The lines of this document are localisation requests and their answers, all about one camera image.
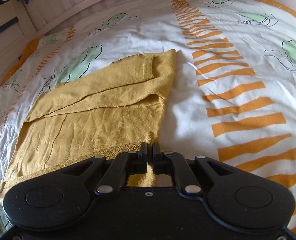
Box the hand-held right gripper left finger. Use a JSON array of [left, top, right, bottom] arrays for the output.
[[70, 141, 148, 195]]

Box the white wooden bed frame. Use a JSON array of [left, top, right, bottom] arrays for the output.
[[0, 0, 296, 98]]

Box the white leaf-print duvet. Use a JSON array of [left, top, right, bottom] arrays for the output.
[[0, 0, 296, 240]]

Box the mustard yellow knit sweater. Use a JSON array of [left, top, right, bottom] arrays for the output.
[[0, 49, 177, 199]]

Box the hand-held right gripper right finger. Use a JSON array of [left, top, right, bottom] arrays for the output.
[[152, 142, 239, 195]]

